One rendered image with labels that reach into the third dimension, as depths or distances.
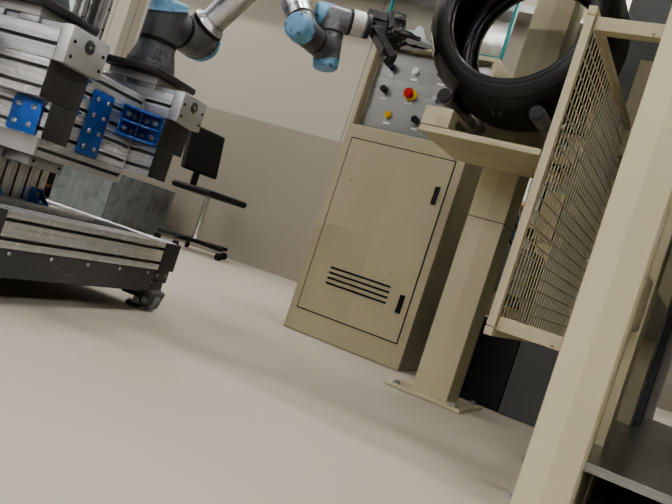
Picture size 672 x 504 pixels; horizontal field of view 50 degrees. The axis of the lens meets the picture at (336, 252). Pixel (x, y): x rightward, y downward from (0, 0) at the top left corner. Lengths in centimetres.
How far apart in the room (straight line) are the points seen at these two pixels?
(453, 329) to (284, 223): 424
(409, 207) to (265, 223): 382
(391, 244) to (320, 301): 38
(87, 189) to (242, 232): 144
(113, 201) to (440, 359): 412
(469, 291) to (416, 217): 55
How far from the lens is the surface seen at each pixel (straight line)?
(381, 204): 293
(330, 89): 668
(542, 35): 259
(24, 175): 227
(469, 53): 251
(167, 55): 234
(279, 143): 670
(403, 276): 284
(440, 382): 244
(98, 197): 611
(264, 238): 659
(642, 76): 241
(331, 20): 216
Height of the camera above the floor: 37
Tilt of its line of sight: level
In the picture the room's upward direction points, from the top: 18 degrees clockwise
